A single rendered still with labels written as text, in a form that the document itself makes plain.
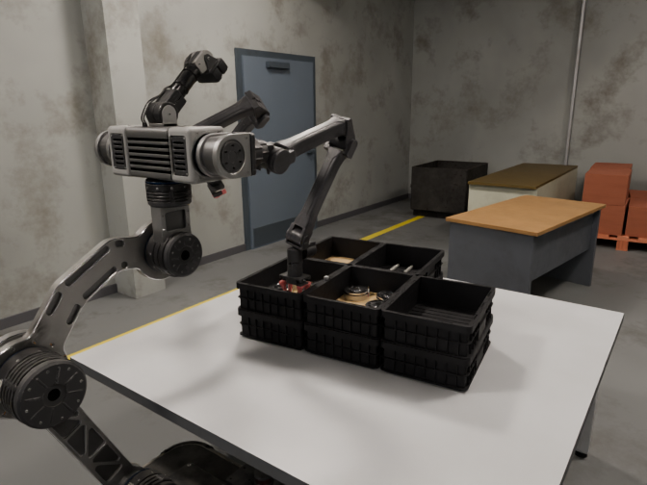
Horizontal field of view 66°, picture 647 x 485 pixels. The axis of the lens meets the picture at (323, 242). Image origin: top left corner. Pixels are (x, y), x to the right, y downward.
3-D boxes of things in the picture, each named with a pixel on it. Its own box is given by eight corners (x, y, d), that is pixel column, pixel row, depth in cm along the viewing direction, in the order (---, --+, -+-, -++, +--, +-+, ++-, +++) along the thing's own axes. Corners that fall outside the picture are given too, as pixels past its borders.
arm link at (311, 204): (329, 129, 183) (353, 138, 178) (336, 135, 188) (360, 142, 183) (280, 236, 184) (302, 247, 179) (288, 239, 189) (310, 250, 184)
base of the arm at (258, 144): (231, 173, 147) (228, 132, 144) (250, 170, 153) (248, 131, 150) (252, 175, 142) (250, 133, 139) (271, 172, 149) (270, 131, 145)
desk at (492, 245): (595, 285, 450) (606, 204, 431) (527, 334, 357) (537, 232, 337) (518, 268, 500) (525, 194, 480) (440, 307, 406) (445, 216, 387)
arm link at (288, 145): (337, 107, 181) (360, 114, 176) (335, 141, 189) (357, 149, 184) (248, 144, 152) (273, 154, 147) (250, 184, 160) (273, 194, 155)
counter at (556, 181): (571, 219, 708) (578, 165, 688) (529, 257, 535) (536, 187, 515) (518, 214, 749) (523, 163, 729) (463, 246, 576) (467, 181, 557)
